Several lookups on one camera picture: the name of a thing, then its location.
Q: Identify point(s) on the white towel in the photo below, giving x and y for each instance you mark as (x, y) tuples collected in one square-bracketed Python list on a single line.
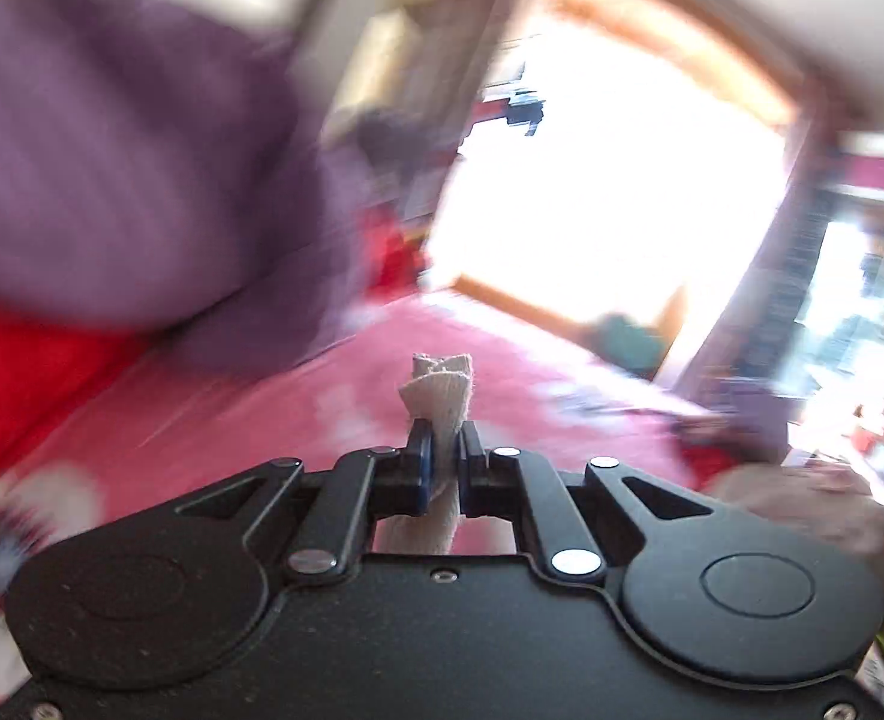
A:
[(438, 397)]

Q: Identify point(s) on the brown curtain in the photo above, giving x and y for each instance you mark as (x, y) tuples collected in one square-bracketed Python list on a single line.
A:
[(757, 270)]

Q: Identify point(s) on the window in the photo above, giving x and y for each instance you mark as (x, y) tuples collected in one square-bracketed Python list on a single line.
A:
[(607, 187)]

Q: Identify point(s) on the teal box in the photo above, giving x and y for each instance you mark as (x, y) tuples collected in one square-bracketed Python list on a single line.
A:
[(629, 345)]

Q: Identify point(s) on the dark blue hanging garment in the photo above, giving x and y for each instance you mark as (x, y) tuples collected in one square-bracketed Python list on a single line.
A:
[(526, 111)]

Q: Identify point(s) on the glass display cabinet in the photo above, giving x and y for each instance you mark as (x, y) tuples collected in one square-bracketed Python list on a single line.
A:
[(862, 315)]

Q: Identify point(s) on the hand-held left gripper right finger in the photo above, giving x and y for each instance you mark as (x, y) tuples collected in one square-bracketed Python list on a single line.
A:
[(464, 469)]

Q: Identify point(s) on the pink floral bedsheet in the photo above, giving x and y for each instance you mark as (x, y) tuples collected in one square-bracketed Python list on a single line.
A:
[(262, 420)]

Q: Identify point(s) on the red cloth bundle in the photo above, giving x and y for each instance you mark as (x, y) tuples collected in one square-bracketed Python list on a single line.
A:
[(393, 259)]

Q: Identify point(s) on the purple folded cushion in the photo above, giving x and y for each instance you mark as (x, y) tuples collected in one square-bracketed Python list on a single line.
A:
[(749, 416)]

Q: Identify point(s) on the red blanket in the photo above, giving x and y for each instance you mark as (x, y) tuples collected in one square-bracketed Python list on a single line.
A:
[(22, 382)]

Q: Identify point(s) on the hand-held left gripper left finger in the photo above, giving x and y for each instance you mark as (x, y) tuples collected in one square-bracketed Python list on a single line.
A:
[(425, 469)]

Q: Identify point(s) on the purple quilt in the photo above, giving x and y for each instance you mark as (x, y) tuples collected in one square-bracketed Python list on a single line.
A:
[(127, 165)]

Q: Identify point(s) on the red garment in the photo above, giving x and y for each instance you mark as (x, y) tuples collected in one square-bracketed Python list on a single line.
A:
[(708, 465)]

